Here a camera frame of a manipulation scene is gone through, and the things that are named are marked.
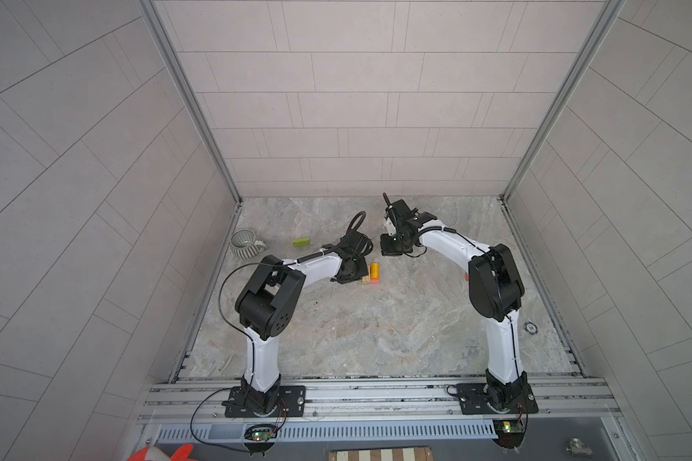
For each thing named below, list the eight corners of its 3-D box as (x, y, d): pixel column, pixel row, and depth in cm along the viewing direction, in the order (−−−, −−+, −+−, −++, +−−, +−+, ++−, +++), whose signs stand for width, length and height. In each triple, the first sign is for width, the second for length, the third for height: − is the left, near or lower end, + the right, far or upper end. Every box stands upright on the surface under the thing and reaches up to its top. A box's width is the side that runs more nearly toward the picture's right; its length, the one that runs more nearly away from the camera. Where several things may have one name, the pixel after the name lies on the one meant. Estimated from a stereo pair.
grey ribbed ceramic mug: (230, 249, 102) (224, 239, 97) (251, 236, 106) (246, 225, 101) (246, 268, 98) (240, 257, 93) (268, 252, 102) (263, 242, 97)
